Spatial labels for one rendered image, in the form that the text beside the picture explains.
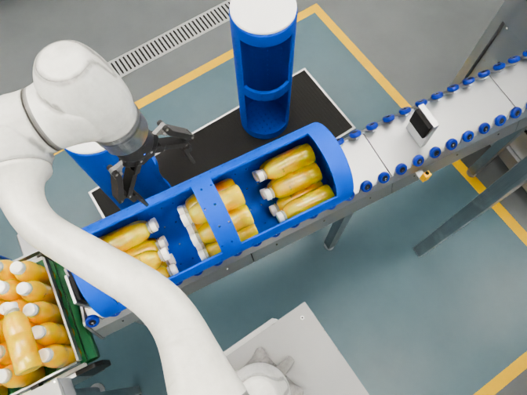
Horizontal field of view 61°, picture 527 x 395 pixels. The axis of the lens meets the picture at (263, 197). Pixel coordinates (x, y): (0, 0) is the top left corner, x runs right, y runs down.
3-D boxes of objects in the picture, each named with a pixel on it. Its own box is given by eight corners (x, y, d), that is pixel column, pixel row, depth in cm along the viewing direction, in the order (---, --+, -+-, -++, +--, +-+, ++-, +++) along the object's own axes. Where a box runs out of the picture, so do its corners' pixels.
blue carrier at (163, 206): (348, 210, 159) (361, 172, 133) (118, 325, 146) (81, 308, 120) (309, 150, 170) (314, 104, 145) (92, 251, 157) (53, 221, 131)
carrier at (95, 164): (169, 230, 242) (180, 183, 252) (118, 161, 160) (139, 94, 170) (118, 222, 244) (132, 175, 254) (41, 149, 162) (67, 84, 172)
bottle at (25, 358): (24, 368, 120) (6, 306, 126) (9, 378, 123) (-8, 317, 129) (48, 362, 127) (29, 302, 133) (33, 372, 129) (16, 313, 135)
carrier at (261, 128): (231, 112, 268) (257, 148, 259) (216, 1, 186) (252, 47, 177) (271, 90, 273) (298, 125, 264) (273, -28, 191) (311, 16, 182)
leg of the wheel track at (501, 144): (477, 175, 268) (536, 121, 209) (470, 179, 267) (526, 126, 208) (472, 167, 270) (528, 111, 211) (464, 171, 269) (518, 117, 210)
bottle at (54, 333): (78, 327, 152) (53, 322, 134) (71, 349, 149) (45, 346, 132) (58, 324, 152) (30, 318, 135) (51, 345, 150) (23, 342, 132)
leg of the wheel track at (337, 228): (336, 247, 253) (356, 211, 194) (327, 251, 252) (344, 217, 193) (330, 238, 255) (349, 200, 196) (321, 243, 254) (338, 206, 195)
